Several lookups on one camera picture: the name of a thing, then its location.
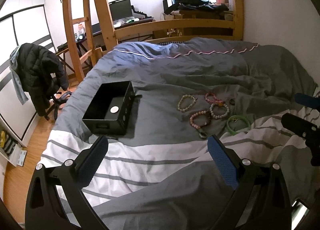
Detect pink and dark bead bracelet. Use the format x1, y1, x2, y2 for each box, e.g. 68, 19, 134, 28
189, 109, 212, 139

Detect white grey bead bracelet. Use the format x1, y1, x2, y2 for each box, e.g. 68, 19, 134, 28
209, 102, 230, 120

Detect green jade bangle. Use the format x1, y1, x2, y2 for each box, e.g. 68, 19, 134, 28
226, 115, 251, 135

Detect pale green bead bracelet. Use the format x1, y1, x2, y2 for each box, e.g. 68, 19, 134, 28
177, 94, 197, 113

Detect wooden ladder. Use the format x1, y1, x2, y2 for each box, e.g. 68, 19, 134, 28
62, 0, 98, 82

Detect dark desk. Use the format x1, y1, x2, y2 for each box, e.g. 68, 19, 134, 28
56, 16, 155, 53

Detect black office chair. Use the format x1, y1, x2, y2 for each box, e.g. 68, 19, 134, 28
43, 72, 73, 121

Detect black computer monitor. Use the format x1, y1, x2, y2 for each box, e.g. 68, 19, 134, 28
109, 0, 132, 21

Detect pile of dark clothes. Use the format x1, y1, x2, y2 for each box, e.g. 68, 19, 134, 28
164, 0, 229, 15

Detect black puffer jacket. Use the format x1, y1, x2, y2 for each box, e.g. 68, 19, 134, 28
17, 43, 65, 116

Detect wooden loft bed frame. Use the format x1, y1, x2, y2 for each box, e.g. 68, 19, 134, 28
88, 0, 245, 59

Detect light blue cloth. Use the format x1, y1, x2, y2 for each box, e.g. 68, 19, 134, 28
9, 46, 29, 105

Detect grey blue striped duvet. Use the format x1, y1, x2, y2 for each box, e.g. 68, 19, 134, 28
40, 38, 319, 229

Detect pink crystal bead bracelet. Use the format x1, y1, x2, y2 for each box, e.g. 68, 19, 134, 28
204, 91, 224, 105

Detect white sliding wardrobe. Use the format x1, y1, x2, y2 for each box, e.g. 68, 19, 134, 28
1, 5, 55, 146

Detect black open jewelry box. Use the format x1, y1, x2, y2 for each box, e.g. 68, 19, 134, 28
82, 81, 135, 136

